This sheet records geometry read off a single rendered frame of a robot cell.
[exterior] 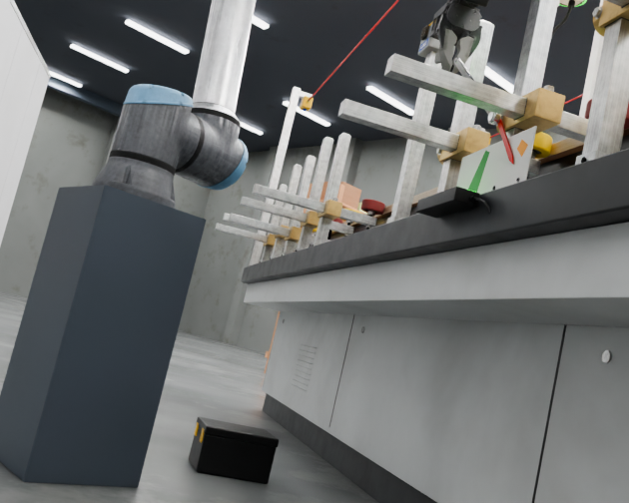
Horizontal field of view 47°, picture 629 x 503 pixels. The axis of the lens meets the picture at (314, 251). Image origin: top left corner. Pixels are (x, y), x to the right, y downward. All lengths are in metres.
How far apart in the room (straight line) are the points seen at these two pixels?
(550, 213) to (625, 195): 0.16
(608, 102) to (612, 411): 0.49
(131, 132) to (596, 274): 1.04
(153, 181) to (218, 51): 0.42
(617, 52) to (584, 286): 0.33
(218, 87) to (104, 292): 0.61
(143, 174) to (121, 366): 0.42
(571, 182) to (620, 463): 0.45
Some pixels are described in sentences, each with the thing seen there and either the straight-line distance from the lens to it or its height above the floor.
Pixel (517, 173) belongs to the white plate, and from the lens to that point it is 1.22.
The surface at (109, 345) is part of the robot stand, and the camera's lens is 1.55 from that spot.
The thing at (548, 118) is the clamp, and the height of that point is 0.82.
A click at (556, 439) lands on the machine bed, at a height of 0.32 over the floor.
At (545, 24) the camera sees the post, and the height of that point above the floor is 1.02.
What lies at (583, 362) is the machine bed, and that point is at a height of 0.46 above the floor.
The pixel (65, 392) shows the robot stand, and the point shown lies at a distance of 1.53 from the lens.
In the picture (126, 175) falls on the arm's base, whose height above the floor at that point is 0.65.
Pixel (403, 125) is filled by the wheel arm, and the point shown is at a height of 0.84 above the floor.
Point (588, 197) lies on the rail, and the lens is 1.00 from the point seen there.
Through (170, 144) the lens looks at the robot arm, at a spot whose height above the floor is 0.74.
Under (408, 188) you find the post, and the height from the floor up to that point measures 0.80.
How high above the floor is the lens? 0.38
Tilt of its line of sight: 7 degrees up
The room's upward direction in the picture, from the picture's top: 13 degrees clockwise
